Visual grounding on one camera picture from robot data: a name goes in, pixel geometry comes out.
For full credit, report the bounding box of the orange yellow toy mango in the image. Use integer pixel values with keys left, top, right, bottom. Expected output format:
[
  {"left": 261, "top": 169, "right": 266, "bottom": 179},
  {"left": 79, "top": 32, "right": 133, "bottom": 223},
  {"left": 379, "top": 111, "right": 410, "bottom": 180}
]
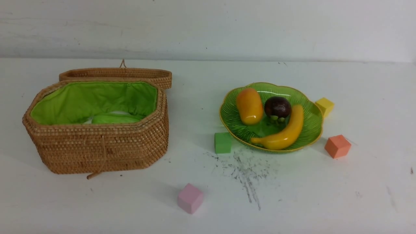
[{"left": 236, "top": 88, "right": 264, "bottom": 125}]

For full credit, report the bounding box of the dark purple toy mangosteen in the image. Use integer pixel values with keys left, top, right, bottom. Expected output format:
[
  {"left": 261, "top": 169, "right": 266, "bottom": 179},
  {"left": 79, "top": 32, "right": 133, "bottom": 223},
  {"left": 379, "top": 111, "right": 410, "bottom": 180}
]
[{"left": 264, "top": 96, "right": 292, "bottom": 122}]

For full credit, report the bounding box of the yellow toy banana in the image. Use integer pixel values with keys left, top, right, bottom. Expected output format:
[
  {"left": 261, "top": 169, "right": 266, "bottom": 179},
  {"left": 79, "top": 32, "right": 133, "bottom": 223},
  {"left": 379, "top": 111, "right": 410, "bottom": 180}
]
[{"left": 251, "top": 105, "right": 304, "bottom": 150}]

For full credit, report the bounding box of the green toy vegetable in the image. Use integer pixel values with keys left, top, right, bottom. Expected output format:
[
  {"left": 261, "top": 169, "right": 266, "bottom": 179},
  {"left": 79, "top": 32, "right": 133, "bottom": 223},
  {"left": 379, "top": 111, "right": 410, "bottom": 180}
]
[{"left": 90, "top": 112, "right": 144, "bottom": 124}]

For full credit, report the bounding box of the white toy radish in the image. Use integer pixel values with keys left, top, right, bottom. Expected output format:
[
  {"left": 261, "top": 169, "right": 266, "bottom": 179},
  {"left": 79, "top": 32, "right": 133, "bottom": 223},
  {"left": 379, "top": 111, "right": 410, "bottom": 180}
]
[{"left": 83, "top": 111, "right": 136, "bottom": 124}]

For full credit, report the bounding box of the green cube block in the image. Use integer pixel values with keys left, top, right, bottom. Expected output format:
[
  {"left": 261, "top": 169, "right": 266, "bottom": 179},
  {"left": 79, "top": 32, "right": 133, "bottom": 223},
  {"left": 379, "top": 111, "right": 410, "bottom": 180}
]
[{"left": 214, "top": 132, "right": 232, "bottom": 154}]

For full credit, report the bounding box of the pink cube block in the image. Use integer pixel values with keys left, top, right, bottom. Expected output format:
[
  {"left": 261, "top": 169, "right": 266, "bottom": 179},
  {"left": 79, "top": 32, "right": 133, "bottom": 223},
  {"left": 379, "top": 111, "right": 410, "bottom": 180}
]
[{"left": 177, "top": 183, "right": 204, "bottom": 214}]

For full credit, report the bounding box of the yellow cube block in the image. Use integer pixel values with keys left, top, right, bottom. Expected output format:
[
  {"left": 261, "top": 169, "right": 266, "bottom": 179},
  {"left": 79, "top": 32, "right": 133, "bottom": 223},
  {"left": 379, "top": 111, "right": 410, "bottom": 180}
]
[{"left": 315, "top": 97, "right": 335, "bottom": 118}]

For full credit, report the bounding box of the orange cube block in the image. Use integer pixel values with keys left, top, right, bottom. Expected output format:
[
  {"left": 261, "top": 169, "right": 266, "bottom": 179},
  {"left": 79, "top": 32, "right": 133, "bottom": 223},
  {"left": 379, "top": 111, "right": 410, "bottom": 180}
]
[{"left": 324, "top": 135, "right": 352, "bottom": 159}]

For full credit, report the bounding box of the woven wicker basket green lining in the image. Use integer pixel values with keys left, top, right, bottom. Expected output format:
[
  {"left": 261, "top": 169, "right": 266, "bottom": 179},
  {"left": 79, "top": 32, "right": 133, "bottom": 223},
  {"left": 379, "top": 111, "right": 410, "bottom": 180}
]
[{"left": 22, "top": 79, "right": 169, "bottom": 180}]

